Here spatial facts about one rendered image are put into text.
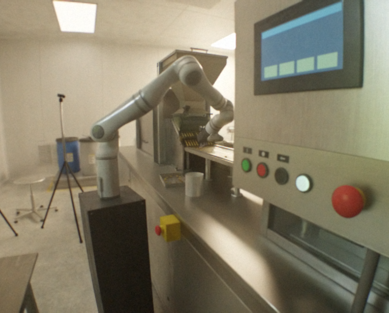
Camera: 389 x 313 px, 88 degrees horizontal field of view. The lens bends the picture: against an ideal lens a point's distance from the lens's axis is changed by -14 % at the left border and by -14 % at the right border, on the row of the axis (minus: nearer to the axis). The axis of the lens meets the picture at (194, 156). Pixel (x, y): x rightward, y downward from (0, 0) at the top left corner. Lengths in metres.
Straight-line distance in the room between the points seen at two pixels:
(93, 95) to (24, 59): 1.45
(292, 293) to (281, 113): 0.35
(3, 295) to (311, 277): 0.77
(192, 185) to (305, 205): 0.67
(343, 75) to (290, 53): 0.10
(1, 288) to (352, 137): 0.85
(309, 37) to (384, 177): 0.21
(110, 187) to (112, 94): 4.10
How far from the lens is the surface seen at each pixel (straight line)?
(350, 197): 0.31
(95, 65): 5.08
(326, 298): 0.55
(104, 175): 0.99
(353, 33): 0.34
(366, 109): 0.32
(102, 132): 0.95
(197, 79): 0.86
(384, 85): 0.31
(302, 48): 0.38
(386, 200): 0.32
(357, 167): 0.33
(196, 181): 0.98
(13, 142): 5.21
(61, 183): 4.13
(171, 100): 1.74
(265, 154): 0.43
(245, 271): 0.57
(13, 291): 0.79
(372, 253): 0.44
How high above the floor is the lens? 1.14
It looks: 10 degrees down
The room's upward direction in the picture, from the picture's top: straight up
